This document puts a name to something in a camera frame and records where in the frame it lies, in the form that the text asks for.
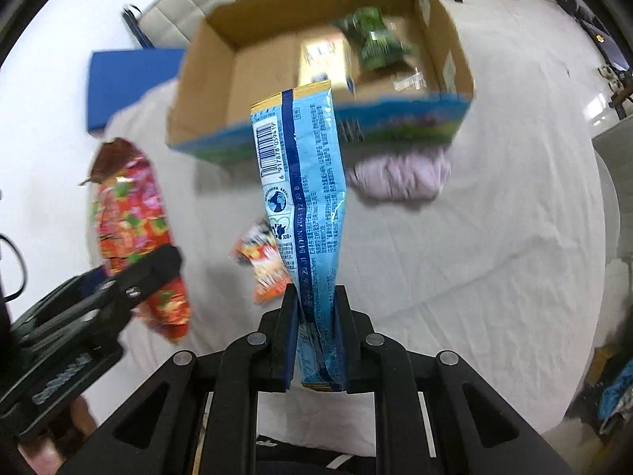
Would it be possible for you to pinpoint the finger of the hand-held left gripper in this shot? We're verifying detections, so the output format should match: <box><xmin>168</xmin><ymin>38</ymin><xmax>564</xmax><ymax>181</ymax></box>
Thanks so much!
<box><xmin>101</xmin><ymin>244</ymin><xmax>184</xmax><ymax>312</ymax></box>

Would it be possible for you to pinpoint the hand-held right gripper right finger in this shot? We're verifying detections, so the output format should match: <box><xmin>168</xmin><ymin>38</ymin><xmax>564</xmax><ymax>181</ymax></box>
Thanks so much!
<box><xmin>333</xmin><ymin>284</ymin><xmax>565</xmax><ymax>475</ymax></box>

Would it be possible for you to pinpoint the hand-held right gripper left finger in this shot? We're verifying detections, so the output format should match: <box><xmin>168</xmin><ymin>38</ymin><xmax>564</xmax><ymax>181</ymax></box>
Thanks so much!
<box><xmin>62</xmin><ymin>284</ymin><xmax>302</xmax><ymax>475</ymax></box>

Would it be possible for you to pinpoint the red floral snack packet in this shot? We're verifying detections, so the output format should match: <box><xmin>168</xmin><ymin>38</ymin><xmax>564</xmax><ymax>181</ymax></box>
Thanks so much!
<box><xmin>79</xmin><ymin>137</ymin><xmax>192</xmax><ymax>344</ymax></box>

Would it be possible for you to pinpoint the light blue snack packet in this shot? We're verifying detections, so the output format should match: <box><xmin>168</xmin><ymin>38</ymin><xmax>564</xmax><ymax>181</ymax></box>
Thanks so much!
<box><xmin>250</xmin><ymin>79</ymin><xmax>358</xmax><ymax>391</ymax></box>

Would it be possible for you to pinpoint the cardboard box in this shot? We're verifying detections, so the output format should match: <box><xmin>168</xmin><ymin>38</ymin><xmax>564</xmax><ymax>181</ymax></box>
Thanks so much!
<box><xmin>165</xmin><ymin>0</ymin><xmax>476</xmax><ymax>164</ymax></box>

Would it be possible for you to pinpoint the person's left hand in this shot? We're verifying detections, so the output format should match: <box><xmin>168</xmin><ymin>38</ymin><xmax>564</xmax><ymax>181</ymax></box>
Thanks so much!
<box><xmin>17</xmin><ymin>396</ymin><xmax>97</xmax><ymax>463</ymax></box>

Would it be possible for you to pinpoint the small orange snack packet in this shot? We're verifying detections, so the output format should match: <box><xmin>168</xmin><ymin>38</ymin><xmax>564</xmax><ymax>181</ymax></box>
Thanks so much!
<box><xmin>230</xmin><ymin>217</ymin><xmax>294</xmax><ymax>306</ymax></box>

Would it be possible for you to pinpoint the white bed sheet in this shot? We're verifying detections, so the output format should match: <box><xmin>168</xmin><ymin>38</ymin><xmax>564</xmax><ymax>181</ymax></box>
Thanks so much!
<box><xmin>84</xmin><ymin>0</ymin><xmax>619</xmax><ymax>458</ymax></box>

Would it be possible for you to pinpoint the lilac cloth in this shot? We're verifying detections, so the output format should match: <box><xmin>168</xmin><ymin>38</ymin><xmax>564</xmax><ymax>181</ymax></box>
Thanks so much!
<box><xmin>346</xmin><ymin>151</ymin><xmax>454</xmax><ymax>205</ymax></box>

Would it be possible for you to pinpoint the blue foam board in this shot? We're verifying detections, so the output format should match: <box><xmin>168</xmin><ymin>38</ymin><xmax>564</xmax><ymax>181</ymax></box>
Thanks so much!
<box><xmin>86</xmin><ymin>48</ymin><xmax>187</xmax><ymax>134</ymax></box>

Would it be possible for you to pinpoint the white padded chair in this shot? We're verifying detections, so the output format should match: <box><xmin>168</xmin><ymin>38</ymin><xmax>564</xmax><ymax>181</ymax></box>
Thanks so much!
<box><xmin>121</xmin><ymin>0</ymin><xmax>241</xmax><ymax>51</ymax></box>

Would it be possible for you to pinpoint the clear plastic packet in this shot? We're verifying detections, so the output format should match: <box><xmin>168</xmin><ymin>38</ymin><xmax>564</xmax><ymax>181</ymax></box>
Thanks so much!
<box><xmin>390</xmin><ymin>66</ymin><xmax>429</xmax><ymax>93</ymax></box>

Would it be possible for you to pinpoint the beige snack packet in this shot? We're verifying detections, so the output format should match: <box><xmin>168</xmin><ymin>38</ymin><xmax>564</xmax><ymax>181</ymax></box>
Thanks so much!
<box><xmin>297</xmin><ymin>34</ymin><xmax>358</xmax><ymax>96</ymax></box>

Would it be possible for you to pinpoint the blue patterned cloth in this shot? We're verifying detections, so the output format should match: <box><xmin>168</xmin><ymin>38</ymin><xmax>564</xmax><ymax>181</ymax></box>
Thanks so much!
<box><xmin>595</xmin><ymin>378</ymin><xmax>633</xmax><ymax>437</ymax></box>

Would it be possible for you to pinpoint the green snack packet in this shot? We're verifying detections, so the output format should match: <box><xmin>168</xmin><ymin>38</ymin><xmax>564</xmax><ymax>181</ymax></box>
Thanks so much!
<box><xmin>330</xmin><ymin>6</ymin><xmax>417</xmax><ymax>71</ymax></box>

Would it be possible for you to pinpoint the dark blue bench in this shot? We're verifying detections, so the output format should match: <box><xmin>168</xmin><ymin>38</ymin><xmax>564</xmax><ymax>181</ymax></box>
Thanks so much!
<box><xmin>576</xmin><ymin>7</ymin><xmax>633</xmax><ymax>72</ymax></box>

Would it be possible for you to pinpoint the black cable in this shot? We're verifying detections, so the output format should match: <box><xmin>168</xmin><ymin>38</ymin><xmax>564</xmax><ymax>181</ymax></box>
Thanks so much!
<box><xmin>0</xmin><ymin>232</ymin><xmax>27</xmax><ymax>304</ymax></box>

